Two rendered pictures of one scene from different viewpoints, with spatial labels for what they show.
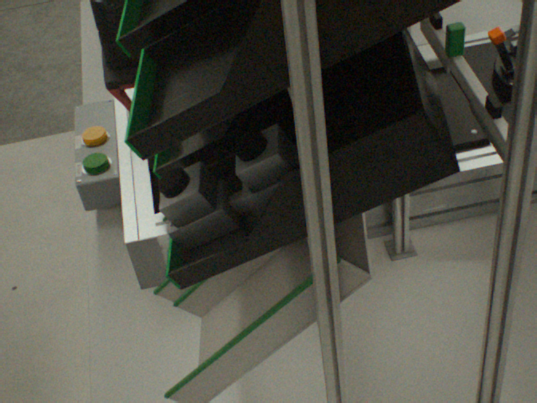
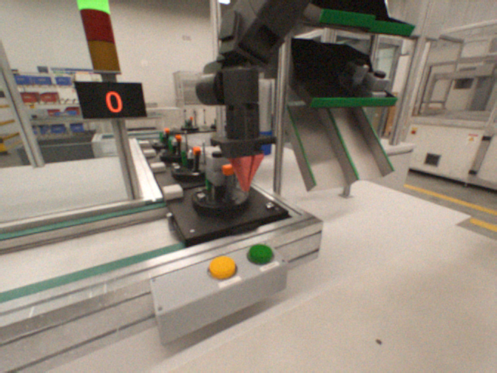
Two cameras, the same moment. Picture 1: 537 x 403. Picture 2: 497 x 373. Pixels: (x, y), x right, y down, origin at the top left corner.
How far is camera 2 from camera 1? 136 cm
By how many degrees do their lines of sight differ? 90
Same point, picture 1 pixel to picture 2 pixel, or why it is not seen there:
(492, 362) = not seen: hidden behind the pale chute
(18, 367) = (422, 297)
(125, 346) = (356, 252)
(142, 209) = (293, 222)
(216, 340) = (359, 169)
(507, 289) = not seen: hidden behind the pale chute
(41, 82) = not seen: outside the picture
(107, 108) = (168, 277)
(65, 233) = (297, 328)
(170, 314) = (324, 242)
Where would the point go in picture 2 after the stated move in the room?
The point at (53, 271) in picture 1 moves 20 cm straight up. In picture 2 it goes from (340, 317) to (363, 215)
